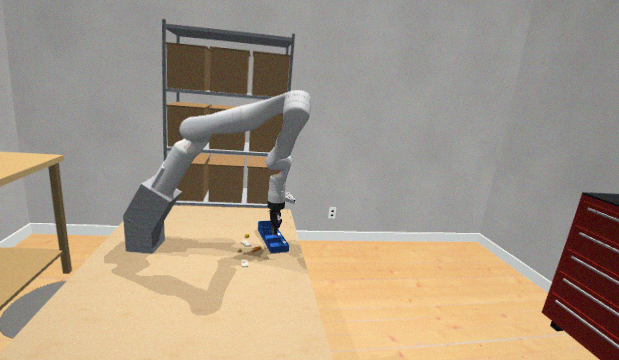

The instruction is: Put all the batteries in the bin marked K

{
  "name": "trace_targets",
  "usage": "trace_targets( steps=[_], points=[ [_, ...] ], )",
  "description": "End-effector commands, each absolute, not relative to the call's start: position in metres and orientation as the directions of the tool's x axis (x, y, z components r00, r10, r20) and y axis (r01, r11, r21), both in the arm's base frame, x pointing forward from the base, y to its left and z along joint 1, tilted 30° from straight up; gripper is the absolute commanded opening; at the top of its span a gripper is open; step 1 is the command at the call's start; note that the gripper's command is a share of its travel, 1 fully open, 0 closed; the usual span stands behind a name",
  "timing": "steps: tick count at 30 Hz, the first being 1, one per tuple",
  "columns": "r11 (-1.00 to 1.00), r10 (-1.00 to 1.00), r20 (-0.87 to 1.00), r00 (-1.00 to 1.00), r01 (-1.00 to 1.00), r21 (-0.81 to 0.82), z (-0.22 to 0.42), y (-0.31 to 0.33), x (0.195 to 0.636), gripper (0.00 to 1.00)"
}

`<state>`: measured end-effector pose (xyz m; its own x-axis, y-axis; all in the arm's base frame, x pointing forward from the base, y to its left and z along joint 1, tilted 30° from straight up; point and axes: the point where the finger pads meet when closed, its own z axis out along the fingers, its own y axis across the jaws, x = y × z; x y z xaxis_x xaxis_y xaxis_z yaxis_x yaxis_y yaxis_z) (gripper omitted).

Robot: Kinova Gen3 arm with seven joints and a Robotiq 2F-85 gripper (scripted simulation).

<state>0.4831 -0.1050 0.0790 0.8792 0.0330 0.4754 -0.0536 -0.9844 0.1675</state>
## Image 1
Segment blue three-compartment bin rack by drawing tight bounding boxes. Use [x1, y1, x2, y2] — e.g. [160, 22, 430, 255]
[258, 220, 289, 253]

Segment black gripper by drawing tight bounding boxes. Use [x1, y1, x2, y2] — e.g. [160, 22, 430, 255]
[267, 201, 285, 235]

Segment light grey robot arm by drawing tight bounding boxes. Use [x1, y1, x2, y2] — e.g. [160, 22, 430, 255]
[151, 90, 311, 203]

